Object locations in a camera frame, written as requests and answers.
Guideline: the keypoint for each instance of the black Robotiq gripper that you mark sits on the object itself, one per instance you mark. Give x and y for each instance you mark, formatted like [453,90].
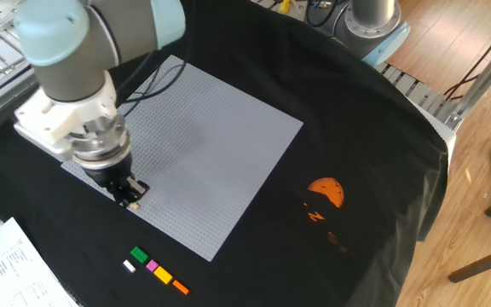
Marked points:
[108,172]

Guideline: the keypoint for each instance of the tan small Lego brick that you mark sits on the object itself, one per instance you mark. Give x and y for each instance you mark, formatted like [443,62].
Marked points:
[134,206]

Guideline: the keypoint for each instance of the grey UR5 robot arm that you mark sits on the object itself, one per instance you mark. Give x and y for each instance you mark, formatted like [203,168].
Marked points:
[79,55]

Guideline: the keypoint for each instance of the dark green Lego brick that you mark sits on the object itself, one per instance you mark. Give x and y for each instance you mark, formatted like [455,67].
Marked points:
[139,254]

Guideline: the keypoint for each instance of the narrow white Lego brick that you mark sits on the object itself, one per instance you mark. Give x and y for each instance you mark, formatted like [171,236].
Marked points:
[129,266]

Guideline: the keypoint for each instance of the magenta small Lego brick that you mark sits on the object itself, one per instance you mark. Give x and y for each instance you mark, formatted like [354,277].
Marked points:
[152,265]

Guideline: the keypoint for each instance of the grey Lego baseplate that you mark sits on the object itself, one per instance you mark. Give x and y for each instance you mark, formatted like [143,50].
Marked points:
[211,162]

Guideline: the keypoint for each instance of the yellow Lego brick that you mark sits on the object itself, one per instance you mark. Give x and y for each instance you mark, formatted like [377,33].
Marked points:
[163,275]

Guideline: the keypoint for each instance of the orange narrow Lego brick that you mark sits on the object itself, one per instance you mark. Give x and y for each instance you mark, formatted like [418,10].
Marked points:
[180,287]

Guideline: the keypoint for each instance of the white printed paper sheets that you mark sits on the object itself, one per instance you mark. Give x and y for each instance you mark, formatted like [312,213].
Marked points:
[11,268]

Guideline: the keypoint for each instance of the black cloth with orange print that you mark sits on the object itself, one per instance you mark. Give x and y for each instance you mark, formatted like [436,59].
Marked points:
[279,77]

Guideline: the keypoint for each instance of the yellow plastic part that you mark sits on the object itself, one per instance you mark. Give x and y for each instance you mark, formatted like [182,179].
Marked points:
[285,5]

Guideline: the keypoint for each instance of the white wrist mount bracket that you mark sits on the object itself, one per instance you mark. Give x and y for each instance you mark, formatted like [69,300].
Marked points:
[58,119]

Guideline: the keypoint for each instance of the aluminium frame post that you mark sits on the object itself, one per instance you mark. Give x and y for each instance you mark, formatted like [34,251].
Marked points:
[484,79]

